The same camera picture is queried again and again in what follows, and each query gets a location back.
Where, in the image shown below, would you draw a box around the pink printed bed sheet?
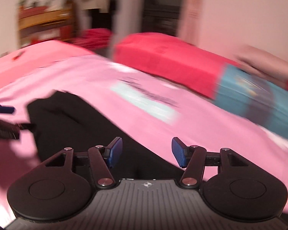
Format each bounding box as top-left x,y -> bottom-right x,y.
0,55 -> 288,213

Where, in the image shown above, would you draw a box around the red folded cloth pile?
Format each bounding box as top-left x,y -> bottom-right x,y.
71,28 -> 112,51

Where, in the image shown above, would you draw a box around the dark window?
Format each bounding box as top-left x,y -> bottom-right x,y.
141,0 -> 183,36

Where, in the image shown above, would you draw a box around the teal grey striped pillow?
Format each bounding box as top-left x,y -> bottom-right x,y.
214,65 -> 288,139

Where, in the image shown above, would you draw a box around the pink curtain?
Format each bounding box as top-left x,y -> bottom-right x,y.
177,0 -> 203,46

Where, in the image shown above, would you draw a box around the red bed cover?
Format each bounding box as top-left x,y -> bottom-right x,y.
113,32 -> 238,99

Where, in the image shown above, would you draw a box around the hanging clothes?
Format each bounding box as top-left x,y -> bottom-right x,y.
76,0 -> 118,31

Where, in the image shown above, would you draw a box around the wooden shelf unit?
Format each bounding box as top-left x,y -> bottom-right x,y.
17,0 -> 79,48

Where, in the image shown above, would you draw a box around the coral red blanket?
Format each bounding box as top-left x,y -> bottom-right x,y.
0,40 -> 92,74

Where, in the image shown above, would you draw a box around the beige folded blanket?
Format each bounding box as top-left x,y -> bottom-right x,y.
234,46 -> 288,86

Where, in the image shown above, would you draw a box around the black pants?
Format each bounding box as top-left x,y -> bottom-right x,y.
27,91 -> 183,180

